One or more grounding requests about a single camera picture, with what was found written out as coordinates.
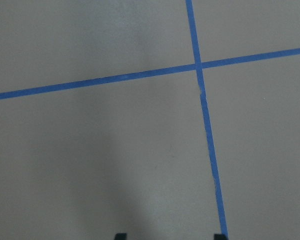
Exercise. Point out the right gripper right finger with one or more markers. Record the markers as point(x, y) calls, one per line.
point(219, 237)

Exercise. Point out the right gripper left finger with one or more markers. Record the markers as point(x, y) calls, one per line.
point(120, 236)

